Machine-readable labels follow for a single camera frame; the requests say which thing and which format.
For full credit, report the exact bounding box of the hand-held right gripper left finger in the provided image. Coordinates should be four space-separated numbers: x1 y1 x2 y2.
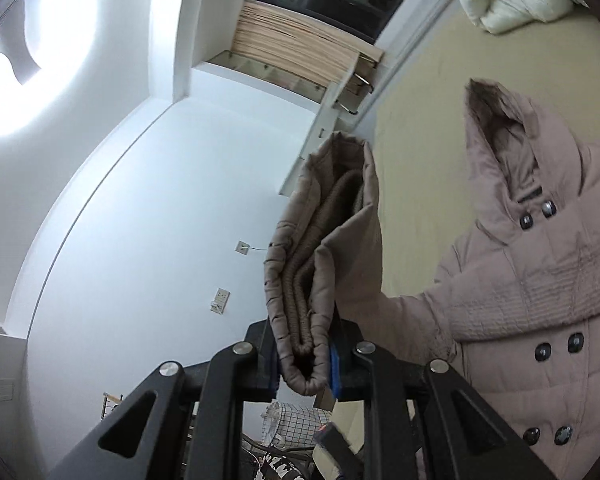
45 320 282 480

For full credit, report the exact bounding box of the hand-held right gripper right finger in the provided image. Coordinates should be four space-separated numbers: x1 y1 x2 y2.
329 309 556 480

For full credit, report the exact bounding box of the beige hooded puffer coat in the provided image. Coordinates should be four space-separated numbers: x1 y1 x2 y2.
263 78 600 480

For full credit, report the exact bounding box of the checked fabric bag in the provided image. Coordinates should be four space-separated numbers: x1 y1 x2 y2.
259 400 334 450

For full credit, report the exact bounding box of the brown white patterned bag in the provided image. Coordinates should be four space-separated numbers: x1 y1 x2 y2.
256 451 314 480

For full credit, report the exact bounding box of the bed with khaki sheet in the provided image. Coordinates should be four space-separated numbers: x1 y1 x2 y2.
312 0 600 461

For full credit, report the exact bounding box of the folding lap table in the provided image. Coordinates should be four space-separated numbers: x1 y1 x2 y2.
330 52 382 117

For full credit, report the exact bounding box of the beige curtain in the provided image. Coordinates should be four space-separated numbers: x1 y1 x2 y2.
235 1 385 99

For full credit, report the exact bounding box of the ceiling light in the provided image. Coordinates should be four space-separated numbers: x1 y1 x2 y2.
0 0 108 137

